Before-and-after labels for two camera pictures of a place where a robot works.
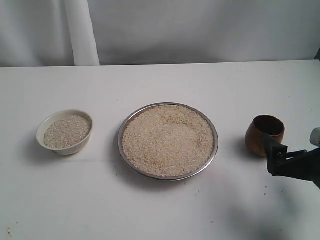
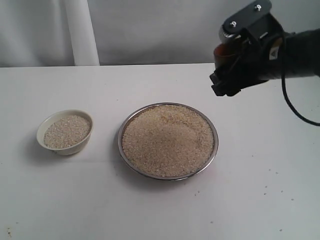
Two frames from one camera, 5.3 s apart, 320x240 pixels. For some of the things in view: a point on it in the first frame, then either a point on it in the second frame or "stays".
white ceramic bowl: (65, 132) stays
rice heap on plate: (167, 141) stays
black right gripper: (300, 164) -> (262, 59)
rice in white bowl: (66, 131) stays
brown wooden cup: (261, 125) -> (222, 53)
